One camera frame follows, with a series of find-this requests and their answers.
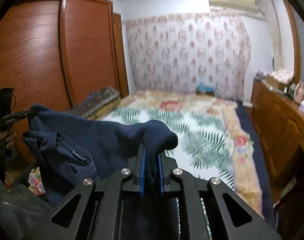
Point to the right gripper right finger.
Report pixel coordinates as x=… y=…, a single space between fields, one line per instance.
x=164 y=172

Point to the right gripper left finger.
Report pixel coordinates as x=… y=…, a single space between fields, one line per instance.
x=139 y=171

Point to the navy blue t-shirt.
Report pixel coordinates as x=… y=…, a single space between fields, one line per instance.
x=69 y=149

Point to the person's left hand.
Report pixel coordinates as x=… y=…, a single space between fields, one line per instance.
x=7 y=139

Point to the floral bed blanket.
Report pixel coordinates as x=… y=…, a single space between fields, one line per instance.
x=215 y=139

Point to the blue box on bed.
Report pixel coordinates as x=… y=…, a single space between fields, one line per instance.
x=203 y=89

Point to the patterned dark folded cloth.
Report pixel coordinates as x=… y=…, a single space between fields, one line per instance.
x=96 y=101

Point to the wooden louvred wardrobe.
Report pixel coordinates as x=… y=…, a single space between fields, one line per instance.
x=56 y=52

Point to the patterned lace curtain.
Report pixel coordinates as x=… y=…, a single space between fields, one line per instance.
x=176 y=52

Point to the wooden sideboard cabinet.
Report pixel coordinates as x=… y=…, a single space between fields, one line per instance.
x=280 y=128

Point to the cardboard box on sideboard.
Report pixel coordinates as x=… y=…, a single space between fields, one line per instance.
x=280 y=79

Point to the pink bottle on sideboard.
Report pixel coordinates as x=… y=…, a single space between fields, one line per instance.
x=299 y=92

